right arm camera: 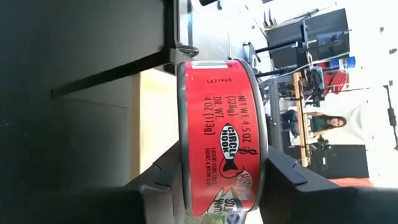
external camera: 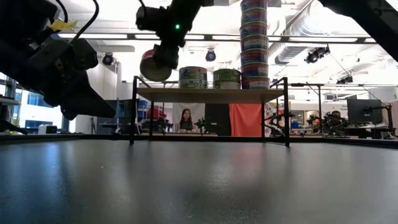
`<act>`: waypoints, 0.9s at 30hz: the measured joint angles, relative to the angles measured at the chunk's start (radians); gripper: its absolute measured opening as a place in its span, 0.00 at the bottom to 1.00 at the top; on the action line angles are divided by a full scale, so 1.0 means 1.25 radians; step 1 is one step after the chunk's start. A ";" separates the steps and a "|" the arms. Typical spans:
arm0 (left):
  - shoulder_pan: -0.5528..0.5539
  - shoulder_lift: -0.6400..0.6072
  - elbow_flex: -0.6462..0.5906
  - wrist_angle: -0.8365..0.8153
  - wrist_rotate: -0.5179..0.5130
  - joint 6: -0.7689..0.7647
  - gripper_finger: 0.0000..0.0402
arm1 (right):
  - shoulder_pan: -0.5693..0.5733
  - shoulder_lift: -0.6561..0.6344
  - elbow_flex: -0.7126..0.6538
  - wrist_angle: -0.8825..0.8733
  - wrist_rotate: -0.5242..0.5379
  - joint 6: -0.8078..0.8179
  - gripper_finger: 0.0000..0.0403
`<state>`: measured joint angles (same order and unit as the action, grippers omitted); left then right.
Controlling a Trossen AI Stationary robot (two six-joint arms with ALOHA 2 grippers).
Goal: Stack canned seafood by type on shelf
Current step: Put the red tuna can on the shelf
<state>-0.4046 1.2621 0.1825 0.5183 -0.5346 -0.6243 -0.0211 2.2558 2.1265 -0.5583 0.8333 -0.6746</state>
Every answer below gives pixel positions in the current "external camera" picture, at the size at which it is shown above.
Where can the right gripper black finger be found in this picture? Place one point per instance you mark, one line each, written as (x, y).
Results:
(166, 57)

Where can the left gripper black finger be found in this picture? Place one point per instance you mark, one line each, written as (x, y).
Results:
(87, 104)

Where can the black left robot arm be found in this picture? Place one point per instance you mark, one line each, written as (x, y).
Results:
(21, 18)

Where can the background black robot arm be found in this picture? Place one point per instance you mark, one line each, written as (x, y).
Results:
(155, 124)
(278, 123)

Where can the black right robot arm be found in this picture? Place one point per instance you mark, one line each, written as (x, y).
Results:
(373, 21)

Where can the black ceiling spotlight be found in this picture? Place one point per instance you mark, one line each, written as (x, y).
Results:
(210, 56)
(108, 59)

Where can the yellow tag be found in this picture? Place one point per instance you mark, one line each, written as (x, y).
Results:
(62, 25)

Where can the grey ledge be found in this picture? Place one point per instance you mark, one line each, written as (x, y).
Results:
(7, 101)

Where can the white sheet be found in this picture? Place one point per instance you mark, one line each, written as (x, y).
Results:
(175, 112)

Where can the blue storage bins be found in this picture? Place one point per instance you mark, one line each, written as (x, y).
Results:
(143, 109)

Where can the red crate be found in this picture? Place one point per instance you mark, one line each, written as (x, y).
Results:
(157, 113)

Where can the person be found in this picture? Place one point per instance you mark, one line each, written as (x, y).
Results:
(186, 119)
(335, 115)

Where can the black panel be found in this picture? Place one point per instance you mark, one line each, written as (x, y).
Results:
(217, 118)

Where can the orange cloth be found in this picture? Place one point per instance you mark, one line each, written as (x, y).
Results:
(245, 119)

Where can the long linear ceiling light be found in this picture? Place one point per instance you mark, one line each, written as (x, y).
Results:
(311, 39)

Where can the black track light cluster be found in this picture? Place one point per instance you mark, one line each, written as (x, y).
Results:
(315, 55)

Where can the small black track light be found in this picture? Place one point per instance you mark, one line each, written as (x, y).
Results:
(343, 80)

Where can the black computer monitor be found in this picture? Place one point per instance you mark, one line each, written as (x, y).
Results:
(362, 112)

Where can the cluttered desk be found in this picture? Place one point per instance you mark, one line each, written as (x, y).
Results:
(367, 130)

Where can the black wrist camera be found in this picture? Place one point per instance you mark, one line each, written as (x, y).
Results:
(147, 18)

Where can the large window black frame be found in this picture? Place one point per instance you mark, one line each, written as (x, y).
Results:
(37, 105)

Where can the wooden shelf black metal frame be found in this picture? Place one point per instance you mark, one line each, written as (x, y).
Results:
(202, 95)

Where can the silver ventilation duct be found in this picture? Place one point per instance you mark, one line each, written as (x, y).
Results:
(292, 53)

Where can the black metal pole frame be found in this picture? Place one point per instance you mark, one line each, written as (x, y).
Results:
(319, 105)

